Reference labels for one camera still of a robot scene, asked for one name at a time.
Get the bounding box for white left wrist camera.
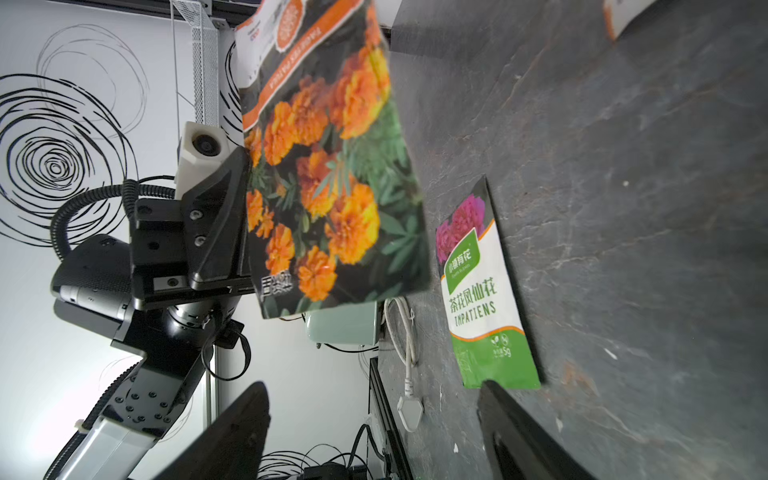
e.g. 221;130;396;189
174;121;232;200

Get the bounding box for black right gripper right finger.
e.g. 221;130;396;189
477;380;592;480

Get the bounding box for mint green toaster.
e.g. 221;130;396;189
305;302;380;346

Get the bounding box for marigold seed packet orange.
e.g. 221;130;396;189
235;1;430;319

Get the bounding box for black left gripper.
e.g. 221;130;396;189
130;147;254;309

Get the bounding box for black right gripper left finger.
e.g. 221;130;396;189
157;381;271;479

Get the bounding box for impatiens seed packet green white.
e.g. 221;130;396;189
436;177;541;390

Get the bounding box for white power cable with plug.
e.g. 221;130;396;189
383;295;425;433

